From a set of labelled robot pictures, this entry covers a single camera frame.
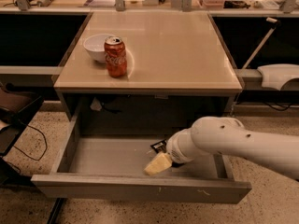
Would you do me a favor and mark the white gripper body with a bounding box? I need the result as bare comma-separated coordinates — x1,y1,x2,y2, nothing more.
166,129,208,164

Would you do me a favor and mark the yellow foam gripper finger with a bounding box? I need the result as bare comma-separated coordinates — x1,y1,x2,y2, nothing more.
144,152,172,175

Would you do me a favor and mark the black rxbar chocolate wrapper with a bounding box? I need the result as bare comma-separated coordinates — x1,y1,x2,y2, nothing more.
149,139,185,168

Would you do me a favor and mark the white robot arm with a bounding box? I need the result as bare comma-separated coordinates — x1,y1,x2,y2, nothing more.
144,117,299,181

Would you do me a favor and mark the open grey top drawer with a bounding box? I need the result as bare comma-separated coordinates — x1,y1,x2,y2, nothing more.
32,111,251,203

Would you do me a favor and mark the grey cabinet with beige top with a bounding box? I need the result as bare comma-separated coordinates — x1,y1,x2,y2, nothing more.
54,10,242,133

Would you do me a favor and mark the red coca-cola can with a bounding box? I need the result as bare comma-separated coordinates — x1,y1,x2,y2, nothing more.
104,36,127,77

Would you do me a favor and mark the white ceramic bowl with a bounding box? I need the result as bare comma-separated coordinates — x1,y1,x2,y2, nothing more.
83,34,110,63

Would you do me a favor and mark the black chair at left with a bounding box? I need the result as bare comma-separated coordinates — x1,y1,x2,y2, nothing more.
0,84,44,187

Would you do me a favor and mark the black floor cable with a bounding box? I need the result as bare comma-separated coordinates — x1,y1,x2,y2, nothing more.
12,121,49,161

